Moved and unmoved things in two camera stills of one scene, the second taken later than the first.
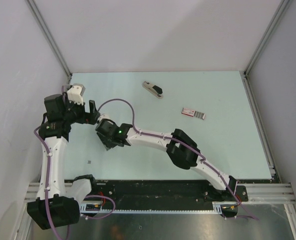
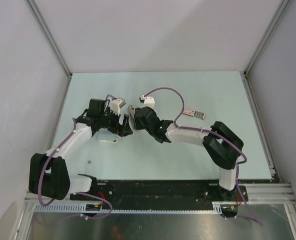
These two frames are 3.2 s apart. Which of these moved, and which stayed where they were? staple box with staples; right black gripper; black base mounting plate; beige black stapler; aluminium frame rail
Moved: right black gripper; beige black stapler
Stayed: black base mounting plate; staple box with staples; aluminium frame rail
